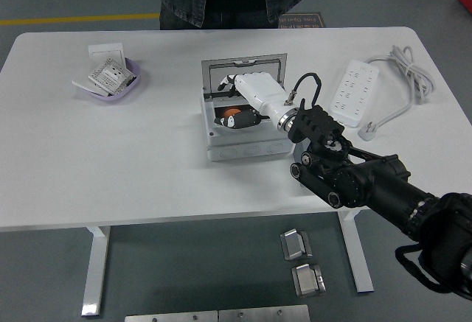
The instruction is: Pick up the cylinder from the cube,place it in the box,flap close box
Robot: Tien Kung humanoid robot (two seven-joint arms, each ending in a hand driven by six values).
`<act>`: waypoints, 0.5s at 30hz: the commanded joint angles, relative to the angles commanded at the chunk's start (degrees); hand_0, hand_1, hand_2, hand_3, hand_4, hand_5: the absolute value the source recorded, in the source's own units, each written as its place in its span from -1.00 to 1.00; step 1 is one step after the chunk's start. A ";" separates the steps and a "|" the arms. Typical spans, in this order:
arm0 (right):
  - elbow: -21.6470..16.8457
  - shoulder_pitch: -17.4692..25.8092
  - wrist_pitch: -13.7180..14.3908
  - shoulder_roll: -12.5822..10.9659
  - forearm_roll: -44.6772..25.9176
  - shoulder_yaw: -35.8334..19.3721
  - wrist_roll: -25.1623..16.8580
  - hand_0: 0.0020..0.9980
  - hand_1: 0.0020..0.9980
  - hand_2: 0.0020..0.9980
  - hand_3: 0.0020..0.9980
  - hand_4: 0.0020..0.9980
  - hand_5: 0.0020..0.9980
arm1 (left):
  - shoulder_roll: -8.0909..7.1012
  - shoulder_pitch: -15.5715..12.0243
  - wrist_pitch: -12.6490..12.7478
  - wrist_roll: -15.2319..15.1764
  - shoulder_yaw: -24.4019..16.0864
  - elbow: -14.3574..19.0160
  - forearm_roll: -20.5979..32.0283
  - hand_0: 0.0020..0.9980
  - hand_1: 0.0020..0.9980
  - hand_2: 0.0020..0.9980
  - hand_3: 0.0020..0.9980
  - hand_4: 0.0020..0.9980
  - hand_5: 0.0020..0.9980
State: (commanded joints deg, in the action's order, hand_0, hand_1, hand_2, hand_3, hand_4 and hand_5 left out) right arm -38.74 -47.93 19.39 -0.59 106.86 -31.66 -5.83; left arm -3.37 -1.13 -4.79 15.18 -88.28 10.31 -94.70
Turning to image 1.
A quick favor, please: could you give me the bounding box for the white power cord with plug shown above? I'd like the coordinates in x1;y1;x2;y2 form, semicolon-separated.
357;44;436;142

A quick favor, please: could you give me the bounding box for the white power strip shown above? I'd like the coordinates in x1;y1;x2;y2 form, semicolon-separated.
326;60;381;128

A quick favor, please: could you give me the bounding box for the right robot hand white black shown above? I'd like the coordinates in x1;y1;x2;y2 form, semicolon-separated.
213;73;292;130

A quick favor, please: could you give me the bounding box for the white table leg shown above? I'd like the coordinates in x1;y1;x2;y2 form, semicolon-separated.
337;207;375;294
80;225;112;318

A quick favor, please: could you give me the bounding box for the grey metal plate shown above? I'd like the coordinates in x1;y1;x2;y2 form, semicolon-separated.
124;309;218;322
218;304;310;322

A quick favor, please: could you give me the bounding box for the yellow floor tape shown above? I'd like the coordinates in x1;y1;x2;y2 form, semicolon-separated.
0;13;160;27

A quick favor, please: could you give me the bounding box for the white junction box tinted lid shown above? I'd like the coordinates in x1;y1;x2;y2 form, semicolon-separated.
200;52;298;163

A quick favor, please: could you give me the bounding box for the white socket panel with label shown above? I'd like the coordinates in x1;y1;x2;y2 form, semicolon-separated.
87;57;136;97

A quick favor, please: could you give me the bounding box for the purple tray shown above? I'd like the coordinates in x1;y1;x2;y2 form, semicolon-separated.
75;56;143;106

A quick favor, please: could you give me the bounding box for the dark floor sign orange text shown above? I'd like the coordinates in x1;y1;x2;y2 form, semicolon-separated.
276;12;327;29

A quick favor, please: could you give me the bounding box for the white card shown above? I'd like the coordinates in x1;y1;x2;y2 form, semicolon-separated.
72;58;111;97

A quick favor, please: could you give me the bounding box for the silver metal foot block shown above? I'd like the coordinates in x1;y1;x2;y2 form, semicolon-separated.
280;228;313;262
291;262;327;298

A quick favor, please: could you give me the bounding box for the white wall switch plate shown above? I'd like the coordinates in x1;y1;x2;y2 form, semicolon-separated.
87;43;126;66

